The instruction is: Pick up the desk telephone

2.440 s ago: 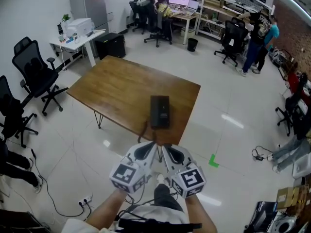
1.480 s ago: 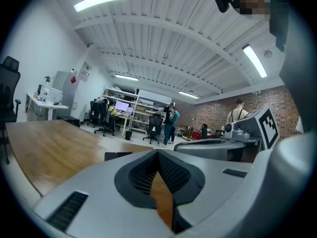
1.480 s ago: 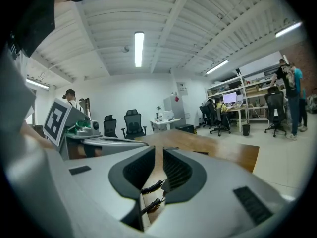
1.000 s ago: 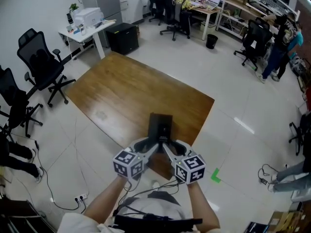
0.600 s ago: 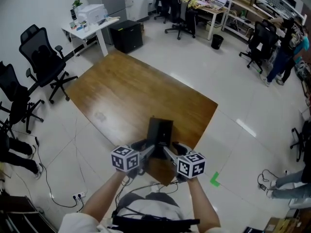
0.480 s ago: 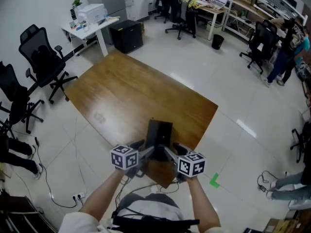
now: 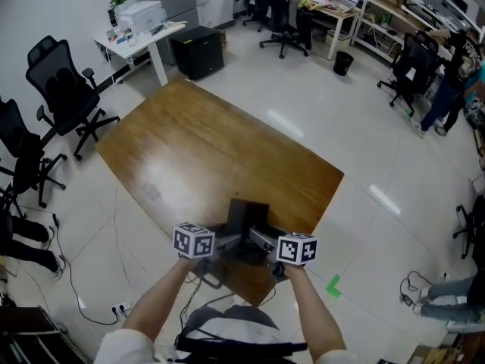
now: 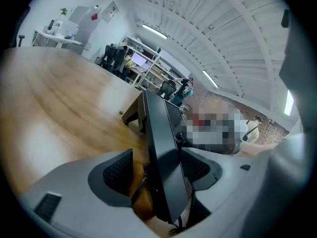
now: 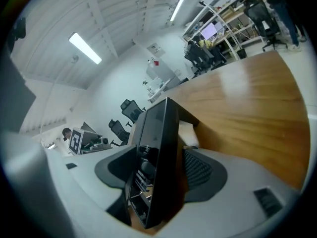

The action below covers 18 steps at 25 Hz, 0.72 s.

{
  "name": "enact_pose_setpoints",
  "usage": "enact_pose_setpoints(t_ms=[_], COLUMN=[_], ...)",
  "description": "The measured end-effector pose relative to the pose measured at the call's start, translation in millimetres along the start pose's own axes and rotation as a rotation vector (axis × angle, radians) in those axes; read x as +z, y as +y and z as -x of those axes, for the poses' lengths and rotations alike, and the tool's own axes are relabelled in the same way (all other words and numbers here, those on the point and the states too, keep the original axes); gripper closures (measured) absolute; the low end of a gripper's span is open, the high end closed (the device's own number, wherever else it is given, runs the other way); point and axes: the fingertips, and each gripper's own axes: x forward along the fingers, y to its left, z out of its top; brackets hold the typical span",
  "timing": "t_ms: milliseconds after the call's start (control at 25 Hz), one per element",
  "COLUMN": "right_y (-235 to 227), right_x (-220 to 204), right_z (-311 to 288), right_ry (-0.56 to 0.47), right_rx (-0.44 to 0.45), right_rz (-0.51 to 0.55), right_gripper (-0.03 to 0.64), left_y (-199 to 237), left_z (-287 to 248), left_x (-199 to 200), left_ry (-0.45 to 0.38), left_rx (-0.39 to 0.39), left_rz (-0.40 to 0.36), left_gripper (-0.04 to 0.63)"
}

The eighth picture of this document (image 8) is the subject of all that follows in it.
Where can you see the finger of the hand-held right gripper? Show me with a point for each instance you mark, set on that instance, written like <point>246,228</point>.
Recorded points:
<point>292,170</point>

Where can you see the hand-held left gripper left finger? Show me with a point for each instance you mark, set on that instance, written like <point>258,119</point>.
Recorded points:
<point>74,182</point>

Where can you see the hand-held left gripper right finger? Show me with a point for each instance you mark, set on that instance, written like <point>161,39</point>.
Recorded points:
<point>223,177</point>

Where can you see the ceiling tube light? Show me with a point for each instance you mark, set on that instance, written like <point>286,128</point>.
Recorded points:
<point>210,78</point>
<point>288,102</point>
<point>154,31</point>

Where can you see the wooden table with metal legs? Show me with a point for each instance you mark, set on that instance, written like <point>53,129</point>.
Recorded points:
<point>62,95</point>

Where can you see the white shelf unit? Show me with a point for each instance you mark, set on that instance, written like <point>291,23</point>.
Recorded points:
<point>153,66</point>

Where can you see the lit computer monitor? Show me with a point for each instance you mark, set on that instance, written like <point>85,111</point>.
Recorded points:
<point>138,59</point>

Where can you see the white desk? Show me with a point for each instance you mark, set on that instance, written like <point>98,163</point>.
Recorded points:
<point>57,39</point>

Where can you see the grey refrigerator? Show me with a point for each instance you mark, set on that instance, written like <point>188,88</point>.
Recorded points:
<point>83,28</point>

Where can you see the white printer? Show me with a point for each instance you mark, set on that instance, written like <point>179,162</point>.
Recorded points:
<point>67,28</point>

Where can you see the red paper tag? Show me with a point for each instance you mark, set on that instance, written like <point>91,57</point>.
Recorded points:
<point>94,17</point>

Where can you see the small green potted plant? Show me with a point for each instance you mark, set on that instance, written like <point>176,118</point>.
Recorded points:
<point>63,11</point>

